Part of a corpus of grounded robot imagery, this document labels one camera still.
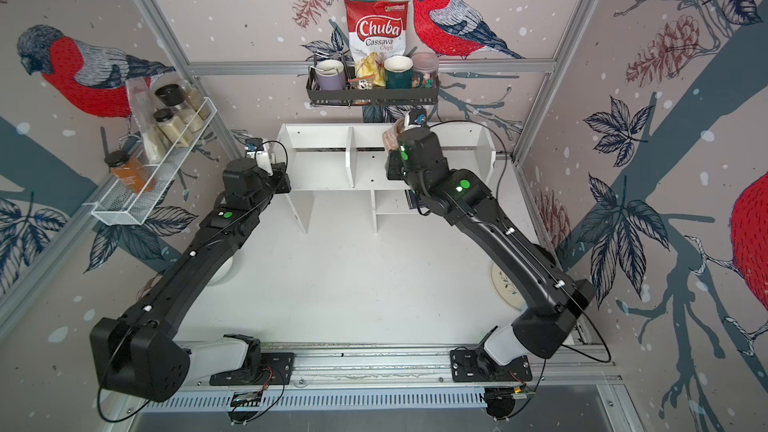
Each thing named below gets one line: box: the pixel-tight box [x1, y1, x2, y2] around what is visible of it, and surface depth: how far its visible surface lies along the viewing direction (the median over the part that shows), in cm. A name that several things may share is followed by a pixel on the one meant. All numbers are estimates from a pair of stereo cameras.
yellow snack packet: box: [348, 52, 386, 90], surface depth 87 cm
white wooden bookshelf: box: [276, 122, 497, 233], surface depth 84 cm
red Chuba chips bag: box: [344, 0, 409, 64], surface depth 81 cm
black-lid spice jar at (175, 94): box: [155, 80, 211, 121], surface depth 81 cm
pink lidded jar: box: [411, 51, 440, 89], surface depth 87 cm
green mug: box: [384, 55, 414, 89], surface depth 86 cm
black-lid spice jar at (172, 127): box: [153, 108, 193, 148], surface depth 79 cm
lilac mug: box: [316, 59, 345, 90], surface depth 84 cm
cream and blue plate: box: [490, 262, 528, 311], surface depth 87 cm
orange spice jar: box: [104, 150, 155, 192], surface depth 67 cm
